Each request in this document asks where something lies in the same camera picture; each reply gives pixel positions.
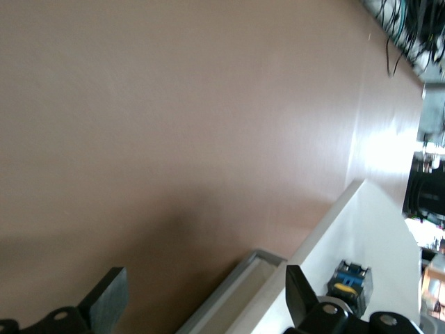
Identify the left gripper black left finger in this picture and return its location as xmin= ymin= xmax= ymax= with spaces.
xmin=0 ymin=267 xmax=130 ymax=334

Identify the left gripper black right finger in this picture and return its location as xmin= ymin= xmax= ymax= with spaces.
xmin=284 ymin=264 xmax=422 ymax=334

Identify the orange mushroom push button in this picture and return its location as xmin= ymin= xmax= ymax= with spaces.
xmin=318 ymin=259 xmax=374 ymax=317

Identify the black cylindrical equipment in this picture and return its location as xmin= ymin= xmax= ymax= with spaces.
xmin=402 ymin=163 xmax=445 ymax=219

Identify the black looped cable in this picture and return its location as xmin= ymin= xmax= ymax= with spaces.
xmin=385 ymin=33 xmax=405 ymax=78

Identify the tangled cable bundle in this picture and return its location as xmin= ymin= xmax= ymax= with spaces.
xmin=361 ymin=0 xmax=445 ymax=81

